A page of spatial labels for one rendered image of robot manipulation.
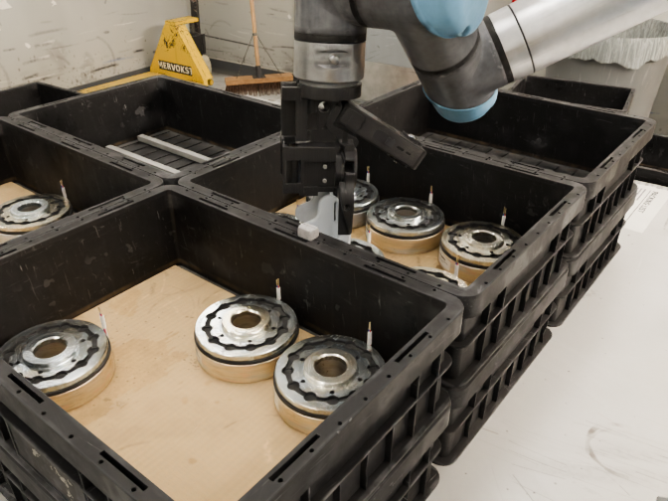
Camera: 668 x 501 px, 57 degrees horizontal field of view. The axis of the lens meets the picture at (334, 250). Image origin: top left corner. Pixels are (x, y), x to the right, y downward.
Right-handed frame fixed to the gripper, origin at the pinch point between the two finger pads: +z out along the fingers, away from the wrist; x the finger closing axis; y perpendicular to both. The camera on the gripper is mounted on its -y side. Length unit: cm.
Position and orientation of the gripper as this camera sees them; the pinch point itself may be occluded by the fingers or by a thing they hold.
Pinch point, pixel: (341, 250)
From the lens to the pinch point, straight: 75.3
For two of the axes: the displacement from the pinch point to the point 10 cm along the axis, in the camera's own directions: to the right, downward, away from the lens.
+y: -9.9, 0.2, -1.2
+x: 1.1, 4.3, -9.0
